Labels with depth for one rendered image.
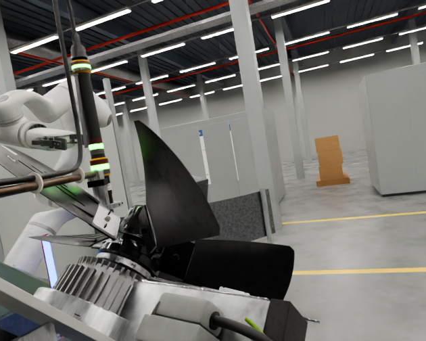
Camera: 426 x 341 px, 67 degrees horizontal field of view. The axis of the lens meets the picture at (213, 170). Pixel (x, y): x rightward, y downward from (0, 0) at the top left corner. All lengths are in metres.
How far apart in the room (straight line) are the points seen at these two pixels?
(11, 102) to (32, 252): 0.62
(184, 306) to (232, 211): 2.25
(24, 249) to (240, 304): 1.09
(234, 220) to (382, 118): 4.42
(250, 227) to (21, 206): 1.76
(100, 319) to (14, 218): 2.12
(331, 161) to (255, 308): 8.23
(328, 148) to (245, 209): 6.07
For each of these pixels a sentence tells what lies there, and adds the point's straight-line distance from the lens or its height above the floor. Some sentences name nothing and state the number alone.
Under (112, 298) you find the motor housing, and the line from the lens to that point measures 0.66.
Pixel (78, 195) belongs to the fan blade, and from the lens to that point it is 0.76.
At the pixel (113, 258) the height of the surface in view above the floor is 1.18.
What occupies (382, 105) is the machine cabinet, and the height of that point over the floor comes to 1.66.
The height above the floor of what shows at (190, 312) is 1.15.
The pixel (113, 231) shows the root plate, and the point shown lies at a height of 1.23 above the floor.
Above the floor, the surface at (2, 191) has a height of 1.36.
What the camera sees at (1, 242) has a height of 0.99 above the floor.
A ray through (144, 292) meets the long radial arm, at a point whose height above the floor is 1.13.
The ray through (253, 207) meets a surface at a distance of 2.81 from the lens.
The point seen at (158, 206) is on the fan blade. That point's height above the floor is 1.28.
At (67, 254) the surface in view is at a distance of 2.88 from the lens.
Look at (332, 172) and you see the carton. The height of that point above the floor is 0.31.
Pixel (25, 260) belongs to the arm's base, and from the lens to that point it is 1.47.
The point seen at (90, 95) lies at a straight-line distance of 0.86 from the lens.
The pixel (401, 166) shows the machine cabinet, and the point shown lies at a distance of 6.70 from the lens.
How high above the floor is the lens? 1.37
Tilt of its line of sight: 3 degrees down
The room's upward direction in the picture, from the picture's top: 10 degrees counter-clockwise
